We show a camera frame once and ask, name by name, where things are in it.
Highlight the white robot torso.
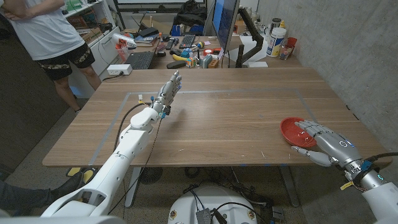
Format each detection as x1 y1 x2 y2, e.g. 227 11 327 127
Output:
167 185 258 224

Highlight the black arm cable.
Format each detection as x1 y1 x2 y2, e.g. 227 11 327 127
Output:
113 102 153 152
366 151 398 162

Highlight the yellow floor pad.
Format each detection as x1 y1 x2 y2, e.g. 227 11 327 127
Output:
66 167 96 184

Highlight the black laptop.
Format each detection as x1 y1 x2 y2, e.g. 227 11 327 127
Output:
123 37 162 70

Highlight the whiteboard with black frame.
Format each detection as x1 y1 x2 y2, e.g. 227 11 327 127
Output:
112 0 208 14

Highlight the white wipes canister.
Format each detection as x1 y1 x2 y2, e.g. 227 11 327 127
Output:
266 27 287 58

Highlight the black round fan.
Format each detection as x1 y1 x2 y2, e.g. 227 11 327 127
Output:
139 167 164 185

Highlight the black oval case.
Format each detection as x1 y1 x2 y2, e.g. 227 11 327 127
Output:
166 60 187 70

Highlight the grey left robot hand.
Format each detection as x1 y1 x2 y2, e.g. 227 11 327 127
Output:
150 70 183 121

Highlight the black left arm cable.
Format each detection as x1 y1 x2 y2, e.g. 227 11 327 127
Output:
113 102 153 152

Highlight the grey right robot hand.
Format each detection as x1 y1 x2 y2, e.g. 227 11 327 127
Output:
290 119 374 180

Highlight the white shelf unit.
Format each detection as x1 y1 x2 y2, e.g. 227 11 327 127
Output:
62 0 123 94

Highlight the white power strip box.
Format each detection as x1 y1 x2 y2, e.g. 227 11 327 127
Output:
106 63 133 76

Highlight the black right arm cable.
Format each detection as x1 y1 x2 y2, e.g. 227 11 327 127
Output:
366 151 398 162

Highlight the red bowl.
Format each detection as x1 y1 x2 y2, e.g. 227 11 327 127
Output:
279 116 318 148

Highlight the black keyboard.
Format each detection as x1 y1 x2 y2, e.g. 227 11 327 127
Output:
178 34 197 49

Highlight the grey table leg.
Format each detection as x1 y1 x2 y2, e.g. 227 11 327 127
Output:
278 165 301 208
124 167 142 208

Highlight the black backpack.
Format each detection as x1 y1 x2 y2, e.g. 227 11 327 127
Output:
172 0 208 27

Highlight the white printed package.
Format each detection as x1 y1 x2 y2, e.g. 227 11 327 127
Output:
111 32 137 49

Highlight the blue bag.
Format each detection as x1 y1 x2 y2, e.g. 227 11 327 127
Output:
170 24 205 37

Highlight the person in white t-shirt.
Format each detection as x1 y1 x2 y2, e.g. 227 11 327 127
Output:
0 0 103 113

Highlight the computer monitor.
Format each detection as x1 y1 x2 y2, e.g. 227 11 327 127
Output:
211 0 241 52

